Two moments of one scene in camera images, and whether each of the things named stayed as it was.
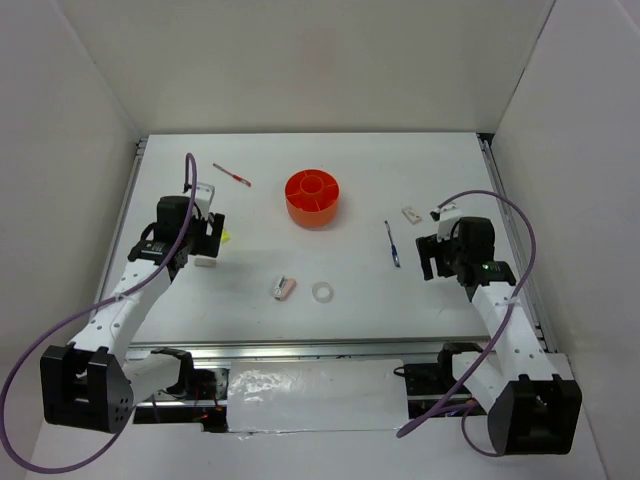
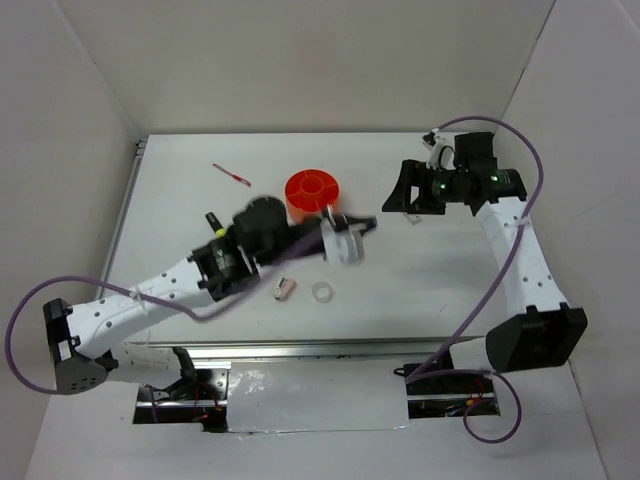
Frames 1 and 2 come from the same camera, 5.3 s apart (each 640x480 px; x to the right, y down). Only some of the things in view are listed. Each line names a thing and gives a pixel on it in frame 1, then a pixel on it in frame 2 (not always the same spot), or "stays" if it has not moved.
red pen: x=236 y=177 stays
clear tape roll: x=322 y=292 stays
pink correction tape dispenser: x=285 y=286 stays
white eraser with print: x=411 y=215 stays
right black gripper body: x=446 y=255 to x=436 y=187
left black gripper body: x=201 y=243 to x=343 y=219
